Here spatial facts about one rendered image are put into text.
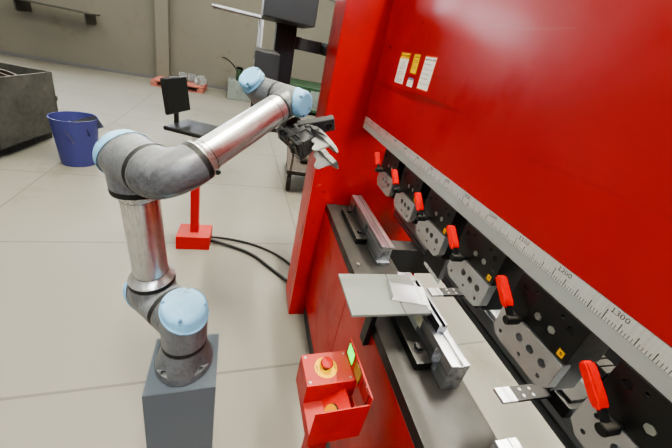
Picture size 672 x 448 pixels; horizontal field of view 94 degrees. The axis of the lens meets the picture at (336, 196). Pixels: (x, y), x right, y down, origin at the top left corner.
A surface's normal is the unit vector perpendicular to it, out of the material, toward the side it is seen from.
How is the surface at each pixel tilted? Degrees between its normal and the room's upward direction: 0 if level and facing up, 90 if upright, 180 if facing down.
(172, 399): 90
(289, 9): 90
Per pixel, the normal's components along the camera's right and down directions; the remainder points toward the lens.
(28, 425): 0.20, -0.89
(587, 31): -0.96, -0.08
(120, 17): 0.26, 0.45
